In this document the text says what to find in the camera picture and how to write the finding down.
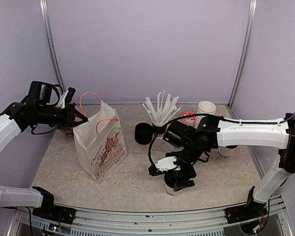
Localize brown cardboard cup carrier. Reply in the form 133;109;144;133
60;127;73;135

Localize white paper takeout bag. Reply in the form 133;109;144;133
73;91;128;185

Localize white paper cup GOOD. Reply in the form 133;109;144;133
217;146;237;160

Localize single black cup lid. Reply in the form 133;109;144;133
164;172;176;188

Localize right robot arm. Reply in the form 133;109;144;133
155;113;295;218

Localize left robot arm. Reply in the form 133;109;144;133
0;81;88;219

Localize light blue ceramic mug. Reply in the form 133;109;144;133
172;145;183;151

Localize black cup holding straws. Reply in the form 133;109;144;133
152;122;167;138

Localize red patterned bowl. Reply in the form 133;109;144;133
181;110;196;126

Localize stack of black lids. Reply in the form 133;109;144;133
134;122;153;145

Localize stack of white paper cups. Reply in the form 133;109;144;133
197;101;216;115

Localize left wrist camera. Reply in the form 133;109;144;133
60;87;76;103

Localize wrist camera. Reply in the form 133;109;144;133
148;156;180;176
60;87;76;103

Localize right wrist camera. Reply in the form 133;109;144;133
148;156;180;176

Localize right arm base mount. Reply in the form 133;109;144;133
224;186;268;224

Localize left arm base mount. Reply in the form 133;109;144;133
32;192;76;225

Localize front aluminium frame rail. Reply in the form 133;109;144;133
7;195;293;236

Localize left aluminium corner post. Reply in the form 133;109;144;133
39;0;65;89

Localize aluminium corner post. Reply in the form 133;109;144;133
228;0;257;109
39;0;65;89

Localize right aluminium corner post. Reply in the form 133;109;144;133
228;0;257;109

